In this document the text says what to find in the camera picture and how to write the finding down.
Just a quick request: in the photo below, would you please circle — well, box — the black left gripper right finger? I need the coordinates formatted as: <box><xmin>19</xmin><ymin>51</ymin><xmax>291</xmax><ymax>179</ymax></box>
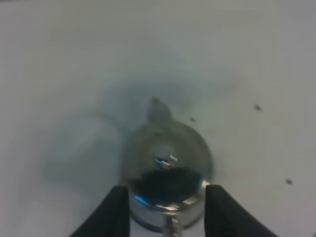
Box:
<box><xmin>204</xmin><ymin>185</ymin><xmax>276</xmax><ymax>237</ymax></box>

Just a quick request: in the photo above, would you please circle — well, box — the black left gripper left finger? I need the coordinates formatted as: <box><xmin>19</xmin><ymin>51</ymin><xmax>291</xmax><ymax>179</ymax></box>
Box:
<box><xmin>71</xmin><ymin>186</ymin><xmax>130</xmax><ymax>237</ymax></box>

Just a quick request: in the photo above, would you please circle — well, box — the stainless steel teapot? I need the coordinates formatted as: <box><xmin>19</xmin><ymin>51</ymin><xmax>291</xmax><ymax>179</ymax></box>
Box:
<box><xmin>120</xmin><ymin>98</ymin><xmax>212</xmax><ymax>237</ymax></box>

